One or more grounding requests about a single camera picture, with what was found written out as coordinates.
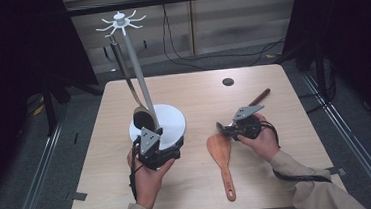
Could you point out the wooden rice spatula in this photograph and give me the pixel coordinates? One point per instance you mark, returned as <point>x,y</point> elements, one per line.
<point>220,152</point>

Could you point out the grey tape piece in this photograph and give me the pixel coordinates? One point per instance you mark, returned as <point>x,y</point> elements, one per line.
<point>76,196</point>
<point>337,171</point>

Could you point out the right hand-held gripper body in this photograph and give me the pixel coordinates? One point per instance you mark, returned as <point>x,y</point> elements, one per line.
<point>248,126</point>

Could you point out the black stand leg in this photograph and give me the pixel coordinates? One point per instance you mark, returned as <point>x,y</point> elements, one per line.
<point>49,108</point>

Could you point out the dark round table grommet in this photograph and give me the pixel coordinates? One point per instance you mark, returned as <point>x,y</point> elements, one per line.
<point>228,81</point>

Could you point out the person's right hand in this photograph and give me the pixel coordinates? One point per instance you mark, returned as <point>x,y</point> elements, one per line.
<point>265,141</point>

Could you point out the person's left hand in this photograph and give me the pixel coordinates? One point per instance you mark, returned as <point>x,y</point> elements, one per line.
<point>148,184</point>

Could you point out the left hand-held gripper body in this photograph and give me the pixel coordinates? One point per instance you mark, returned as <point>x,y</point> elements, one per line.
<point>150,144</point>

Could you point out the metal floor rail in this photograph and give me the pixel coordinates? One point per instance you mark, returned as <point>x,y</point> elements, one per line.
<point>36,183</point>
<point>360,144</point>

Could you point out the white utensil stand with hooks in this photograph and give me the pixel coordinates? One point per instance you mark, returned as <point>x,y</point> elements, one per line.
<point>171,119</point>

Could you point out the black curtain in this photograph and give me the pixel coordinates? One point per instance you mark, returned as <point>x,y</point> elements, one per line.
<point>10,64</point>
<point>350,21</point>

